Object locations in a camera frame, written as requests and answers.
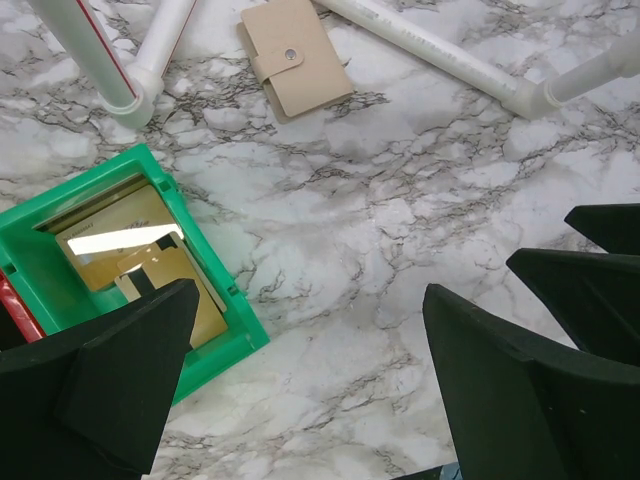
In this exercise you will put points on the red plastic bin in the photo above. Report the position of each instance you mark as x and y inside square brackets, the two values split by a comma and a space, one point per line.
[18, 325]

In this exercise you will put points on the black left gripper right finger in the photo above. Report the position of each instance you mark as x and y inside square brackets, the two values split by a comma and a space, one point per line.
[522, 406]

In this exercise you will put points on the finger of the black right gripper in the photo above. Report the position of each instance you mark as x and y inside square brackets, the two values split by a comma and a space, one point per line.
[593, 296]
[614, 227]

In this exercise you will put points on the beige card holder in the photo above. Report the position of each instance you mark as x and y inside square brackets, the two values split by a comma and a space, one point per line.
[292, 58]

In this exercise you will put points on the green plastic bin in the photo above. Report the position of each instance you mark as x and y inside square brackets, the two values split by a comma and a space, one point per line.
[58, 298]

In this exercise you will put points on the gold credit card in bin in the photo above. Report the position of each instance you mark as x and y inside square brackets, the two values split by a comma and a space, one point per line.
[135, 244]

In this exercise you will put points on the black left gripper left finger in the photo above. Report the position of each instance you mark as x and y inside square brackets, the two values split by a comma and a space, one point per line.
[92, 401]

